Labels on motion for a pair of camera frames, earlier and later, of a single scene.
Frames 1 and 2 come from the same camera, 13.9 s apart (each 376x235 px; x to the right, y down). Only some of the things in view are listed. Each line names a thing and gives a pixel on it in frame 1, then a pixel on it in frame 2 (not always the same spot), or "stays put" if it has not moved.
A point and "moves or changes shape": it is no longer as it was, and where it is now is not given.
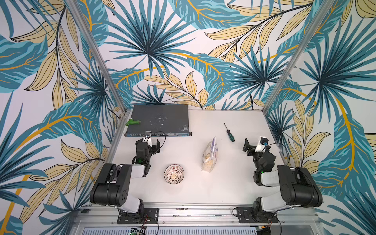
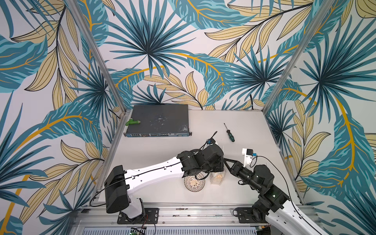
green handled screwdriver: x=229 y=134 stays put
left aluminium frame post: x=85 y=30 stays put
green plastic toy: x=132 y=122 stays put
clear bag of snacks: x=210 y=156 moves or changes shape
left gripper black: x=157 y=146 → x=220 y=166
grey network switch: x=160 y=120 stays put
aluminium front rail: x=94 y=216 stays put
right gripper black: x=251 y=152 → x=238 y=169
